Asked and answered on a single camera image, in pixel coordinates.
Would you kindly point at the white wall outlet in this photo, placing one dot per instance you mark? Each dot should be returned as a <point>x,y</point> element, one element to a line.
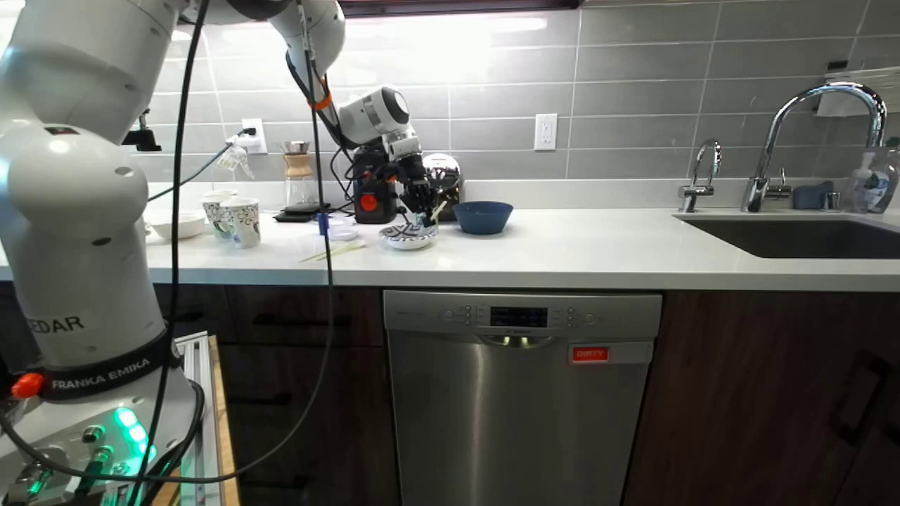
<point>251,137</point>

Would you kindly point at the small chrome tap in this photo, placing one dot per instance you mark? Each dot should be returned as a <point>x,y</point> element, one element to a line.
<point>701,175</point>

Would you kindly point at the dark blue bowl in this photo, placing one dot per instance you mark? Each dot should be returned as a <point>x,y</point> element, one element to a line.
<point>481,217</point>

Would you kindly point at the stainless steel dishwasher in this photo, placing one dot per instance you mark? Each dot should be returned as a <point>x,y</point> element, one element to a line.
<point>515,398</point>

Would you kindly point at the glass jar with lid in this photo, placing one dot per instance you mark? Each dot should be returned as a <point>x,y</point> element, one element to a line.
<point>298,175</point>

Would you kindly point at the clear soap dispenser bottle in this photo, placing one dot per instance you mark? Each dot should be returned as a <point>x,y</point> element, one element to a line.
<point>869,186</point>

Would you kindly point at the chrome kitchen faucet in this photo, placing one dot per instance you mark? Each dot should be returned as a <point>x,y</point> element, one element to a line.
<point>799,143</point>

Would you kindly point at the patterned paper cup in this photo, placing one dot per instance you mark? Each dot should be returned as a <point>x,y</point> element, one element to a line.
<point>213,206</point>
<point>242,221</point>

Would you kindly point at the white light switch plate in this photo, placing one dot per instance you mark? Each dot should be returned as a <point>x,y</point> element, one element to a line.
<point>543,130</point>

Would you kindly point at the shiny metal kettle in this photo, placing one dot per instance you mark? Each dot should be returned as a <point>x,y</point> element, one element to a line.
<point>446,178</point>

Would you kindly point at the kitchen sink basin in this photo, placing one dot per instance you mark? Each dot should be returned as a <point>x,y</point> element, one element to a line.
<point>802,237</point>

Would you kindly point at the black coffee grinder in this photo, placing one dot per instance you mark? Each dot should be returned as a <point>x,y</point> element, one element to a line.
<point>373,192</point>

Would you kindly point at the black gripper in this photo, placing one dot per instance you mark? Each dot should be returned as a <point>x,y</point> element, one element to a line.
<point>408,180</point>

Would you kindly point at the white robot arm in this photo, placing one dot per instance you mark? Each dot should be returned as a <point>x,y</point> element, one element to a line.
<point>106,414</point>

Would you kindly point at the white shallow dish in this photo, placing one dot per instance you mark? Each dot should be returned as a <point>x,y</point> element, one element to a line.
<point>180,230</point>

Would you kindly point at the dark wood cabinet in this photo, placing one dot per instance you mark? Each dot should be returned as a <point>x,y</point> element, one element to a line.
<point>771,401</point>

